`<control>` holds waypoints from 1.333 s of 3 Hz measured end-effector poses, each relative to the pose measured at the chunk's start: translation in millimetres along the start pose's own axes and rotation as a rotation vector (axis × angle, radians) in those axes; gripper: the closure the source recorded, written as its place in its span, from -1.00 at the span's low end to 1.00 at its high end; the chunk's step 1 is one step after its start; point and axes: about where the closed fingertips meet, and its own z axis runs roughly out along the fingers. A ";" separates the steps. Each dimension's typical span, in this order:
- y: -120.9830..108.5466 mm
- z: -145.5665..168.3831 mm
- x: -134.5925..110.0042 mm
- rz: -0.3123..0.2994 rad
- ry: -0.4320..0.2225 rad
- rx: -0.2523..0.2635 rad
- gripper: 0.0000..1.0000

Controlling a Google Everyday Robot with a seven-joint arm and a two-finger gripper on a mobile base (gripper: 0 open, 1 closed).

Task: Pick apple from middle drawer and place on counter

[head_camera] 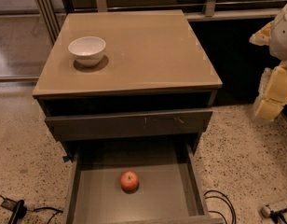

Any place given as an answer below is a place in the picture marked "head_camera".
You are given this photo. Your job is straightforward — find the black power adapter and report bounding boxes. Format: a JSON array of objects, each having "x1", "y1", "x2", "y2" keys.
[{"x1": 1, "y1": 198, "x2": 27, "y2": 224}]

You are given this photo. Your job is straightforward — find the blue tape piece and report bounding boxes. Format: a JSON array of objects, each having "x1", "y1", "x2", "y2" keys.
[{"x1": 62, "y1": 156, "x2": 71, "y2": 162}]

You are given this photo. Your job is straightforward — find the white ceramic bowl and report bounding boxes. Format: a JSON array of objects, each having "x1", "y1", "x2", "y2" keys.
[{"x1": 68, "y1": 36, "x2": 106, "y2": 67}]

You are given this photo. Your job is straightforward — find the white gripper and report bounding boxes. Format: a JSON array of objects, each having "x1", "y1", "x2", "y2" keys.
[{"x1": 249, "y1": 4, "x2": 287, "y2": 121}]

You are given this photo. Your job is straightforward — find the black cable left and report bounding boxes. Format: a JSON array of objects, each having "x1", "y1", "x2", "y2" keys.
[{"x1": 0, "y1": 194, "x2": 64, "y2": 224}]

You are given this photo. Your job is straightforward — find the grey drawer cabinet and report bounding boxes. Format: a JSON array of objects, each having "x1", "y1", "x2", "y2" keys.
[{"x1": 33, "y1": 10, "x2": 222, "y2": 158}]

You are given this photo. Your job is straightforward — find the closed grey top drawer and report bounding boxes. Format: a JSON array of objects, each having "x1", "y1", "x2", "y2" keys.
[{"x1": 45, "y1": 109, "x2": 212, "y2": 142}]

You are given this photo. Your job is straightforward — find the black looped cable right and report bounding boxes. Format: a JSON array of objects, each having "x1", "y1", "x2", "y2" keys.
[{"x1": 203, "y1": 189, "x2": 238, "y2": 224}]

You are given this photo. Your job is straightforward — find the white power strip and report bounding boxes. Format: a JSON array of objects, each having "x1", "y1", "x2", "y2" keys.
[{"x1": 260, "y1": 198, "x2": 287, "y2": 218}]

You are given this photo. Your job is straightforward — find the red apple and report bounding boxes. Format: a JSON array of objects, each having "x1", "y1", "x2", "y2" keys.
[{"x1": 120, "y1": 171, "x2": 139, "y2": 191}]

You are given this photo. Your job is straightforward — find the open grey middle drawer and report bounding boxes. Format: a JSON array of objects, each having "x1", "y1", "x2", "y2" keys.
[{"x1": 62, "y1": 135, "x2": 224, "y2": 224}]

